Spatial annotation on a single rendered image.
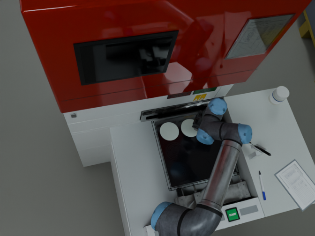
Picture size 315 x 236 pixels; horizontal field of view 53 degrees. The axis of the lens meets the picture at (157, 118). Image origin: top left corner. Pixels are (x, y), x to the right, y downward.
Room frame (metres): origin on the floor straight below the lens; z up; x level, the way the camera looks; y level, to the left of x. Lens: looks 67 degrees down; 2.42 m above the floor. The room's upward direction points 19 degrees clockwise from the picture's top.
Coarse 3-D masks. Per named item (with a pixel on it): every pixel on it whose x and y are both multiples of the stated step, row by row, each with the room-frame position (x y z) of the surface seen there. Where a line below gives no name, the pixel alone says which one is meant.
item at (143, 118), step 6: (174, 108) 0.71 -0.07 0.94; (180, 108) 0.72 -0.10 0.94; (186, 108) 0.74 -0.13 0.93; (198, 108) 0.79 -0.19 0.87; (204, 108) 0.80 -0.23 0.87; (144, 114) 0.62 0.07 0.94; (150, 114) 0.63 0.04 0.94; (156, 114) 0.65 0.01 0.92; (162, 114) 0.68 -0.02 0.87; (168, 114) 0.70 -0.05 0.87; (174, 114) 0.71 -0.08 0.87; (180, 114) 0.73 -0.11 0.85; (144, 120) 0.62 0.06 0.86
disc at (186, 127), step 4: (184, 120) 0.68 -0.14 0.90; (188, 120) 0.69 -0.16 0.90; (192, 120) 0.70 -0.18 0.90; (184, 124) 0.66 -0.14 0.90; (188, 124) 0.67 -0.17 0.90; (192, 124) 0.68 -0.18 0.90; (184, 128) 0.64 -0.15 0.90; (188, 128) 0.65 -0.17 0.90; (192, 128) 0.65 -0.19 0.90; (184, 132) 0.62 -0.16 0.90; (188, 132) 0.63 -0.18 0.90; (192, 132) 0.63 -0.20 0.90; (196, 132) 0.64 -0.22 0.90; (188, 136) 0.60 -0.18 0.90; (192, 136) 0.61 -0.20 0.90
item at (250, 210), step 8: (248, 200) 0.37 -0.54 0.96; (256, 200) 0.39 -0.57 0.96; (224, 208) 0.30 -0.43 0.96; (240, 208) 0.33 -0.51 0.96; (248, 208) 0.34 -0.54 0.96; (256, 208) 0.35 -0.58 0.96; (224, 216) 0.27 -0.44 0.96; (240, 216) 0.29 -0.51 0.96; (248, 216) 0.30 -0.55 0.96; (256, 216) 0.32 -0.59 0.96; (264, 216) 0.33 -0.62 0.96; (224, 224) 0.23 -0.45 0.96; (232, 224) 0.25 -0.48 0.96; (144, 232) 0.09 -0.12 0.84; (152, 232) 0.10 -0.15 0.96
